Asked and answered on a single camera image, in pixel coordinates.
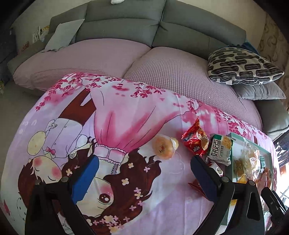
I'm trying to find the green edged pastry packet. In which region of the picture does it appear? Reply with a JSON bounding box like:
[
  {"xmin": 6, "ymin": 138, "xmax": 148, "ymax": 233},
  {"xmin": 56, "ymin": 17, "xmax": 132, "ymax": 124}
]
[{"xmin": 234, "ymin": 141, "xmax": 261, "ymax": 182}]

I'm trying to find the white tray teal rim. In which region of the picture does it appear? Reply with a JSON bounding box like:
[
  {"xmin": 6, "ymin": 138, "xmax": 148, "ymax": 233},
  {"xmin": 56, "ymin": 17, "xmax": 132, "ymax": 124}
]
[{"xmin": 221, "ymin": 133, "xmax": 273, "ymax": 193}]

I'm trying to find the red gold packet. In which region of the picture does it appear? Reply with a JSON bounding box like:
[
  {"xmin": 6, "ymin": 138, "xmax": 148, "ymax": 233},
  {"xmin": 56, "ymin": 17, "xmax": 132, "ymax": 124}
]
[{"xmin": 188, "ymin": 179, "xmax": 207, "ymax": 199}]

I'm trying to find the red white small packet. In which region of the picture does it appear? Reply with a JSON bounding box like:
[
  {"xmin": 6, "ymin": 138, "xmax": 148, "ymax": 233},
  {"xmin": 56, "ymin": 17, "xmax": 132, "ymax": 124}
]
[{"xmin": 208, "ymin": 161, "xmax": 224, "ymax": 177}]

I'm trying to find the green white cracker packet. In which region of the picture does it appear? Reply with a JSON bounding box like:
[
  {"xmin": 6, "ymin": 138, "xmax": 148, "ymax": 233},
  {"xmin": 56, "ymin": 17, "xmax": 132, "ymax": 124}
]
[{"xmin": 208, "ymin": 134, "xmax": 234, "ymax": 166}]

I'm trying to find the red good luck snack packet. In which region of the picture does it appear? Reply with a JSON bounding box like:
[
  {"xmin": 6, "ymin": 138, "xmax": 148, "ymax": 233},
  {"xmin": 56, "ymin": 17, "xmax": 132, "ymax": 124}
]
[{"xmin": 181, "ymin": 119, "xmax": 209, "ymax": 156}]

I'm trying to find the clear round bun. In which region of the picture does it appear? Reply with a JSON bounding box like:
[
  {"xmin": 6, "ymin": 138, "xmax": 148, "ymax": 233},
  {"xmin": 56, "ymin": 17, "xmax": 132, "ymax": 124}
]
[{"xmin": 152, "ymin": 135, "xmax": 179, "ymax": 160}]

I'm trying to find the orange beige biscuit packet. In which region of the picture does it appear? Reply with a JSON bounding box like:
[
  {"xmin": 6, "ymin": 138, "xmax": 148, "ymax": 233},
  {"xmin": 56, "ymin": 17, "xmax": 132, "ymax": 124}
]
[{"xmin": 256, "ymin": 167, "xmax": 272, "ymax": 194}]

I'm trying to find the yellow soft bread packet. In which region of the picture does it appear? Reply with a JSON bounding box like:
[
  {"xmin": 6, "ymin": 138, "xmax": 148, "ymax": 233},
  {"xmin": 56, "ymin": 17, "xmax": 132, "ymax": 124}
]
[{"xmin": 230, "ymin": 173, "xmax": 248, "ymax": 207}]

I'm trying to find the black metal rack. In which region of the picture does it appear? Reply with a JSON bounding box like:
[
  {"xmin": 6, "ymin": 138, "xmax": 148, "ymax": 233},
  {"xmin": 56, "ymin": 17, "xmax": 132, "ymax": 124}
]
[{"xmin": 273, "ymin": 131, "xmax": 289, "ymax": 167}]

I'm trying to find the pink cartoon print cloth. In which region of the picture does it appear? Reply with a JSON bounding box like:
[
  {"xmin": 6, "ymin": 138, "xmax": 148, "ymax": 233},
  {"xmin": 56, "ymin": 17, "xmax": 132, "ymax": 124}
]
[{"xmin": 0, "ymin": 71, "xmax": 281, "ymax": 235}]

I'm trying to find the grey cushion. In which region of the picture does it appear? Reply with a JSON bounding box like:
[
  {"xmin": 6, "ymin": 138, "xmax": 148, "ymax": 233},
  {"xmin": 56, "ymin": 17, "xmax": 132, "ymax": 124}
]
[{"xmin": 233, "ymin": 82, "xmax": 286, "ymax": 100}]

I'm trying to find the black white patterned pillow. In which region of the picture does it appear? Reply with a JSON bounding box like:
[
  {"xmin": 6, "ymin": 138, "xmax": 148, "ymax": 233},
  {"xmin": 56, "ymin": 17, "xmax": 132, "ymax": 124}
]
[{"xmin": 208, "ymin": 46, "xmax": 284, "ymax": 86}]

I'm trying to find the pink waffle seat cover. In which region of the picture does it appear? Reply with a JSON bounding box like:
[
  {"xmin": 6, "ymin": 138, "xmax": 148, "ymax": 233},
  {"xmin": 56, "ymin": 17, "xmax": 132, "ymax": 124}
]
[{"xmin": 8, "ymin": 39, "xmax": 263, "ymax": 129}]

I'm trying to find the beige patterned curtain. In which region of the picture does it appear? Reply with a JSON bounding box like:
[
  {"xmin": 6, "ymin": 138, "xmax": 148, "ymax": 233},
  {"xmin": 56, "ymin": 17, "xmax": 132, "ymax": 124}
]
[{"xmin": 258, "ymin": 14, "xmax": 289, "ymax": 111}]

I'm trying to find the blue cloth behind pillow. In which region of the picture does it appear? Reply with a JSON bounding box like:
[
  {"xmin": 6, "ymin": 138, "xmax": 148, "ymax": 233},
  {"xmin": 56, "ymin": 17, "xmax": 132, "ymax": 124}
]
[{"xmin": 241, "ymin": 42, "xmax": 259, "ymax": 55}]

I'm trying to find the light grey small pillow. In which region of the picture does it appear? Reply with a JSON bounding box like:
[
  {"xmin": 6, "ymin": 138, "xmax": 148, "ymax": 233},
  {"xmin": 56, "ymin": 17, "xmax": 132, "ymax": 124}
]
[{"xmin": 43, "ymin": 19, "xmax": 85, "ymax": 52}]

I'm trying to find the grey white plush toy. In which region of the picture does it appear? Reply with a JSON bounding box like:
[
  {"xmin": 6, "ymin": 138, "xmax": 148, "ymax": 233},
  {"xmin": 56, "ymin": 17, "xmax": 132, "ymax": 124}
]
[{"xmin": 111, "ymin": 0, "xmax": 125, "ymax": 4}]

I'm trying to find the grey sofa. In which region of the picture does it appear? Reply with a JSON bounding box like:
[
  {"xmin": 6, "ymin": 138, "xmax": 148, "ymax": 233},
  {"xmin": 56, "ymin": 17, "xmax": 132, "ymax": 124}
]
[{"xmin": 6, "ymin": 0, "xmax": 289, "ymax": 138}]

